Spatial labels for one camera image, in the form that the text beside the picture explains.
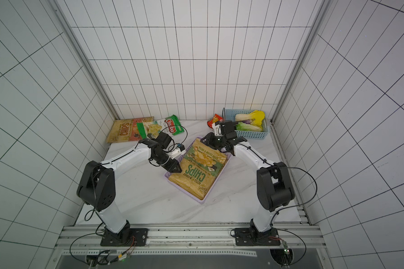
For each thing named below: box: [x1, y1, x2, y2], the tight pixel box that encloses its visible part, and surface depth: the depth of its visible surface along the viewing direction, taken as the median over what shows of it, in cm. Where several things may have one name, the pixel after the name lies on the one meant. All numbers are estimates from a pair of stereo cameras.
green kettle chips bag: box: [168, 138, 228, 201], surface depth 89 cm
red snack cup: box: [207, 113, 225, 129], surface depth 116 cm
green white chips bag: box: [136, 114, 185, 140], surface depth 117 cm
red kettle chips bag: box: [106, 116, 154, 144], surface depth 116 cm
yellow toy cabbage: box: [235, 109, 266, 128], surface depth 113 cm
